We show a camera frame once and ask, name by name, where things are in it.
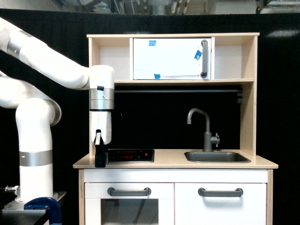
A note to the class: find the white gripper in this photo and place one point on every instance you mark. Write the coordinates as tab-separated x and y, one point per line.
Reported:
101	135

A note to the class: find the grey toy faucet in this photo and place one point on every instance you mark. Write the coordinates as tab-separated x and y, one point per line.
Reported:
208	139

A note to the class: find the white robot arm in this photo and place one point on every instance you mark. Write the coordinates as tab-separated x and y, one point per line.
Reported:
36	113

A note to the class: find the black toy stovetop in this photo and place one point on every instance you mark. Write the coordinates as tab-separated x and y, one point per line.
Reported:
131	155

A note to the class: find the blue C-clamp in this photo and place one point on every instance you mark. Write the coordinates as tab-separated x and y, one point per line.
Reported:
46	203

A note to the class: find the white oven door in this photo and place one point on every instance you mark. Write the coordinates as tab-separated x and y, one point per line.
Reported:
155	209

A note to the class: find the grey sink basin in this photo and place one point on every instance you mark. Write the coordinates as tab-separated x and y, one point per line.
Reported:
216	157

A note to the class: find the blue tape piece bottom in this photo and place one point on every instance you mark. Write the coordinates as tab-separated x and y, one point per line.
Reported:
157	76

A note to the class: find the blue tape piece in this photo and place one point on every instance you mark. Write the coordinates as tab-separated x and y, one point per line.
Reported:
198	55
152	42
157	76

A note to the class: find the white cabinet door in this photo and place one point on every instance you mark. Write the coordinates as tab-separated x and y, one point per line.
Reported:
192	209

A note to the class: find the white microwave door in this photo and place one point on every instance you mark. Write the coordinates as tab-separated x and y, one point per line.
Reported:
172	58

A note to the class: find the blue tape piece top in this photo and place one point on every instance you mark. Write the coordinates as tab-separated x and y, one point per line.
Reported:
152	42

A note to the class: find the blue tape piece right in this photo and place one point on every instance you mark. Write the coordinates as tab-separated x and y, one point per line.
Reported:
198	55

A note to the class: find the grey oven door handle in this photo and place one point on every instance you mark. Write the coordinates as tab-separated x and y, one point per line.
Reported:
128	193

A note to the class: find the silver cable connector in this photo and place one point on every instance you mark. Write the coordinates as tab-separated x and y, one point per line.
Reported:
11	189

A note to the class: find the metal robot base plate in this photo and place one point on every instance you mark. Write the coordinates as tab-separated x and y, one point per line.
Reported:
16	206

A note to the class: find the grey cabinet door handle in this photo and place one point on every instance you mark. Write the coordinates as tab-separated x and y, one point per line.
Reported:
229	193

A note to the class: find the black rail hooks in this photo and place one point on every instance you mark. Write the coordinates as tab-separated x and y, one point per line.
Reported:
240	96

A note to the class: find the grey microwave door handle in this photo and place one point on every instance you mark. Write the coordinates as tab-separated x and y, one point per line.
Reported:
205	58

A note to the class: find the wooden play kitchen frame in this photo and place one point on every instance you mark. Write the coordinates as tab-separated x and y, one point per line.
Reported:
234	62

